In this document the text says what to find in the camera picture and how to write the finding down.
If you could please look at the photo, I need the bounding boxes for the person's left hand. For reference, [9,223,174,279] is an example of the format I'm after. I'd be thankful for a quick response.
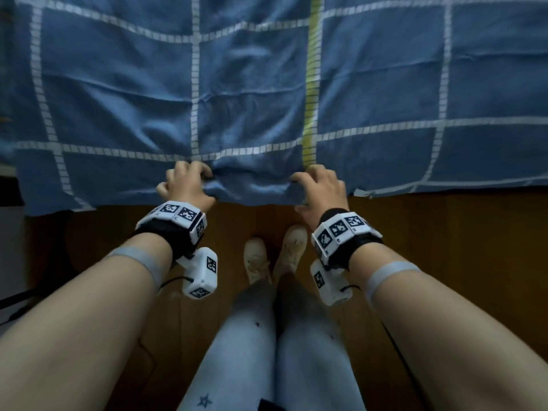
[156,160,216,215]

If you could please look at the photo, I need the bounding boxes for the person's right hand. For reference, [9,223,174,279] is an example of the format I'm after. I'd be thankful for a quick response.
[291,164,350,230]

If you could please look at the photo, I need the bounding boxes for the blue checked bedsheet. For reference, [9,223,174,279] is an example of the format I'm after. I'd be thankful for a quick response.
[0,0,548,217]

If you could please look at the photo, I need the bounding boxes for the person's left forearm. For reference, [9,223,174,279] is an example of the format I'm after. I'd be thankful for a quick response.
[0,232,174,411]

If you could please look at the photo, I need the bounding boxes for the person's right forearm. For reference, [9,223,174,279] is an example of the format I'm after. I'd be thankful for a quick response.
[349,243,548,411]

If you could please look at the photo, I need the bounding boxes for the white shoe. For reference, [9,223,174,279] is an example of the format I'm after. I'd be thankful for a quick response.
[243,237,271,285]
[273,224,308,282]

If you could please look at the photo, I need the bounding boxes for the light blue trousers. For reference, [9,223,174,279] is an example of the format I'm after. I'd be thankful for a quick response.
[176,273,367,411]

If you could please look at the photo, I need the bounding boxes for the white marker wristband black strap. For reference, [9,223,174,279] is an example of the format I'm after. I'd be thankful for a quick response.
[135,201,208,258]
[311,209,384,271]

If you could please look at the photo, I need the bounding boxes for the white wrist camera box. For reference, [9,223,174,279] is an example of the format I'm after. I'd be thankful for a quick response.
[309,258,353,307]
[176,247,218,300]

